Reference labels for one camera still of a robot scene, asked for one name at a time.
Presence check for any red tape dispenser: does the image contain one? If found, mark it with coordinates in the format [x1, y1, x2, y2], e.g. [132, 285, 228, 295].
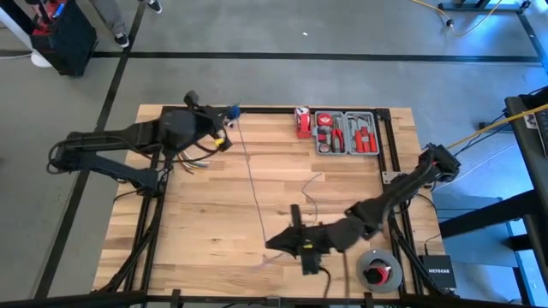
[294, 106, 313, 139]

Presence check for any black floor stand base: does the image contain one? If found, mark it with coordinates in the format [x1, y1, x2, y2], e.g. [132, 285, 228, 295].
[437, 0, 532, 14]

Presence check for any yellow hanging cord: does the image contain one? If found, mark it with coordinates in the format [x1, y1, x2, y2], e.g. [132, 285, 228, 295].
[447, 102, 548, 151]

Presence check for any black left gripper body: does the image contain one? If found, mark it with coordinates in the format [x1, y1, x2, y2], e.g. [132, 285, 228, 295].
[183, 90, 235, 152]

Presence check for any white tower device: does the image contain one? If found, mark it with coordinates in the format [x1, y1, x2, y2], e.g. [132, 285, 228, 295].
[0, 0, 53, 69]

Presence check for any grey duct tape roll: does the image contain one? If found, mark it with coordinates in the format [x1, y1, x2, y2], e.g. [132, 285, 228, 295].
[355, 248, 403, 294]

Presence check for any black box with red top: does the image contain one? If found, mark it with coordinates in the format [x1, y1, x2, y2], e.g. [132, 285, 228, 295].
[29, 0, 98, 77]

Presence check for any blue cord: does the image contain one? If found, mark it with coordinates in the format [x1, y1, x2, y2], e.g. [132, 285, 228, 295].
[227, 104, 284, 267]

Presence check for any person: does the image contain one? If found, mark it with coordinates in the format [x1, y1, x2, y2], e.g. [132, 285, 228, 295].
[89, 0, 164, 49]

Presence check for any black desk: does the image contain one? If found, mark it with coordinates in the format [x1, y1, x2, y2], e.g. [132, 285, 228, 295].
[438, 85, 548, 300]

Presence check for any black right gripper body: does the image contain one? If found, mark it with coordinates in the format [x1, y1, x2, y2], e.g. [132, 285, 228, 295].
[290, 204, 340, 276]

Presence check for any yellow floor cord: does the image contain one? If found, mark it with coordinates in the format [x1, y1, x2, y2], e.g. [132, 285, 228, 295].
[411, 0, 503, 38]

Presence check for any red wire coil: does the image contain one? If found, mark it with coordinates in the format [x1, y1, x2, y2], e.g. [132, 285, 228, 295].
[363, 261, 393, 287]

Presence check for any grey tool case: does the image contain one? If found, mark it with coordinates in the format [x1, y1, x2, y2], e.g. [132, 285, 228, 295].
[314, 110, 381, 156]

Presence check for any red-handled hammer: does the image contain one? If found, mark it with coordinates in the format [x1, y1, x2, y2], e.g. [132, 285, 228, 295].
[347, 114, 365, 154]

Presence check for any black Netgear network switch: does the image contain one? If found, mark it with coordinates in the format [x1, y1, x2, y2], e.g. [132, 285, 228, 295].
[418, 254, 457, 290]

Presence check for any black aluminium table frame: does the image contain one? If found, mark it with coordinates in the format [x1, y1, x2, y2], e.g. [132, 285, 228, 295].
[92, 105, 462, 308]

